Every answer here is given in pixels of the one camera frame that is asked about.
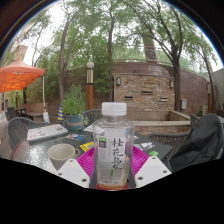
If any blue sticker card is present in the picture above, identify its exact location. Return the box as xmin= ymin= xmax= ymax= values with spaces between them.
xmin=65 ymin=132 xmax=86 ymax=141

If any white ribbed mug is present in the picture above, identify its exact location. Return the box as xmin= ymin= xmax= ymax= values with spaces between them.
xmin=47 ymin=142 xmax=77 ymax=172

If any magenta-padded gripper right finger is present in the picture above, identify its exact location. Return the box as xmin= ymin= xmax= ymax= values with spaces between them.
xmin=127 ymin=145 xmax=173 ymax=190

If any blue yellow striped cone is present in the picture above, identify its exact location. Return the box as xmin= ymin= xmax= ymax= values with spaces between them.
xmin=56 ymin=103 xmax=67 ymax=122

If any white printed booklet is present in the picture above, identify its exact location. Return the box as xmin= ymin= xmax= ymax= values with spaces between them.
xmin=82 ymin=124 xmax=96 ymax=134

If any orange canopy tent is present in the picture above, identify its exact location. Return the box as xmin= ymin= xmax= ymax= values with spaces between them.
xmin=0 ymin=57 xmax=46 ymax=95

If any yellow card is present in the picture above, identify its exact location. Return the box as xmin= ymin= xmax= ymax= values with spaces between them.
xmin=79 ymin=141 xmax=96 ymax=153

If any silver laptop with stickers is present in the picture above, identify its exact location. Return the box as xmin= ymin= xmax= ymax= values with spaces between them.
xmin=26 ymin=123 xmax=70 ymax=143

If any clear white-capped drink bottle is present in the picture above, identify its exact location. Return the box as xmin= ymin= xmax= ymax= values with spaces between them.
xmin=91 ymin=101 xmax=136 ymax=191

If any black backpack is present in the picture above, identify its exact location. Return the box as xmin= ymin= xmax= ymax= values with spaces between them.
xmin=168 ymin=112 xmax=224 ymax=174

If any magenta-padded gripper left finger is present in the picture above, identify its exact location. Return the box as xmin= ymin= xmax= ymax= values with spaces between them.
xmin=55 ymin=146 xmax=98 ymax=190

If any brown globe-topped lamp post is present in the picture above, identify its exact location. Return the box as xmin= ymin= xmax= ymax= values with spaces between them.
xmin=85 ymin=60 xmax=96 ymax=111

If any wooden bench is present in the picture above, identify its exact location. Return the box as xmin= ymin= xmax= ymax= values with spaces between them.
xmin=21 ymin=102 xmax=48 ymax=121

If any green plant in blue pot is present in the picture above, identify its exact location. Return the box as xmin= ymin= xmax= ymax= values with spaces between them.
xmin=61 ymin=84 xmax=89 ymax=132

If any dark laptop with stickers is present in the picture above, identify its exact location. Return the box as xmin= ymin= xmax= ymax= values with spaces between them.
xmin=132 ymin=132 xmax=175 ymax=158

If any flat round red coaster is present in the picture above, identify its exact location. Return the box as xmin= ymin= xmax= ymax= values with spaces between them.
xmin=89 ymin=183 xmax=130 ymax=191

